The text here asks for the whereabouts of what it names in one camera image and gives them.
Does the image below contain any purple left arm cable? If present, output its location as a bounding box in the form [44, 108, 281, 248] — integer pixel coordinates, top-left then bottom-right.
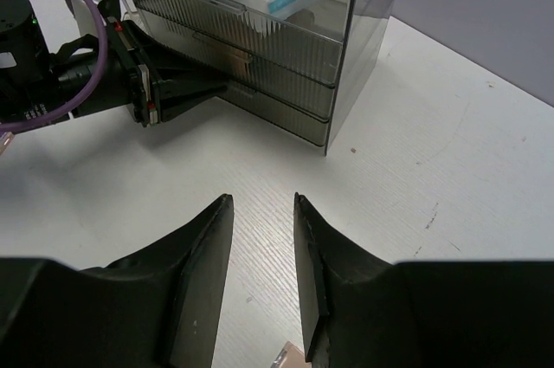
[0, 0, 109, 135]

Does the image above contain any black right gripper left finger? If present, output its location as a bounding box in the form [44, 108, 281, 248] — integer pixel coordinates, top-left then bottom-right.
[1, 195, 234, 367]

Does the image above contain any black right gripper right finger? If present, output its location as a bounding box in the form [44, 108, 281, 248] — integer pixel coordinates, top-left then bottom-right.
[293, 194, 553, 367]

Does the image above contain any pink blush palette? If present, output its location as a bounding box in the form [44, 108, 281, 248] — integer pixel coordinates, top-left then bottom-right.
[271, 341, 311, 368]

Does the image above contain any clear acrylic drawer organizer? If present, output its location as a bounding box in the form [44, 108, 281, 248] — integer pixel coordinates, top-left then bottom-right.
[123, 0, 395, 150]

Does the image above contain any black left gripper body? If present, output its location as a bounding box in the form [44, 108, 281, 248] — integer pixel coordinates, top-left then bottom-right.
[47, 0, 163, 126]

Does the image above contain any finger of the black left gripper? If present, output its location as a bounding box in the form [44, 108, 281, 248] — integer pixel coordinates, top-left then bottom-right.
[125, 21, 228, 82]
[159, 82, 228, 123]

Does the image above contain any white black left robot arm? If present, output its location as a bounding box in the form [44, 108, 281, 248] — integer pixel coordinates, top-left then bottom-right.
[1, 0, 229, 134]

